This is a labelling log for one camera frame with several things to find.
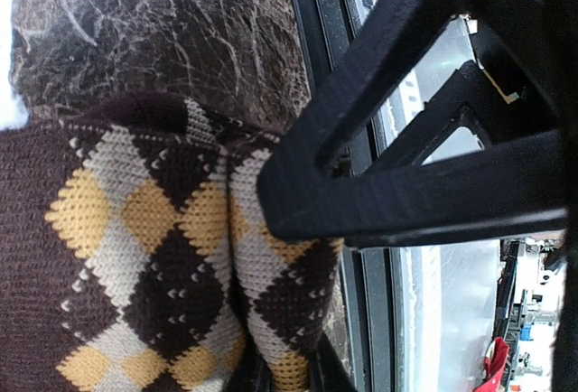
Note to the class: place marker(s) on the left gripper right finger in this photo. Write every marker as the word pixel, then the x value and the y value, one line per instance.
pixel 326 372

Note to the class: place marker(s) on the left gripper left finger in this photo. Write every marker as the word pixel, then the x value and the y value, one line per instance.
pixel 252 374

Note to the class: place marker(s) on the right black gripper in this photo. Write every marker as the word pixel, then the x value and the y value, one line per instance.
pixel 559 22

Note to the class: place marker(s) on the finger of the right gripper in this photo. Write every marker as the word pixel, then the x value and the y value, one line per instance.
pixel 468 167

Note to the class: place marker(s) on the brown black checkered sock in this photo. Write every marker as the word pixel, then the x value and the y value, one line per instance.
pixel 135 255

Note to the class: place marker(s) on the black front rail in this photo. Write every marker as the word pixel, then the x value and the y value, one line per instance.
pixel 344 60

